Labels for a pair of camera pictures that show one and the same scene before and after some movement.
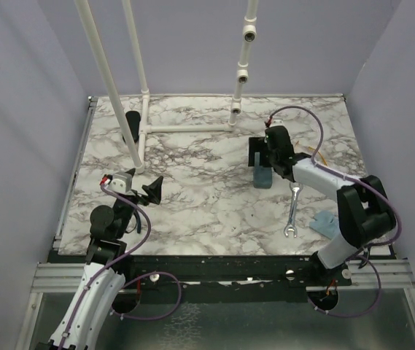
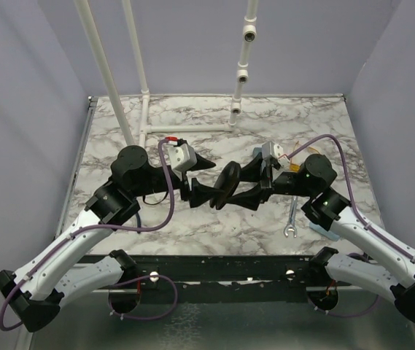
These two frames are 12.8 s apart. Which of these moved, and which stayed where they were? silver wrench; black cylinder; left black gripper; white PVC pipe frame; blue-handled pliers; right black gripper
Moved: right black gripper; black cylinder; left black gripper
Stayed: blue-handled pliers; silver wrench; white PVC pipe frame
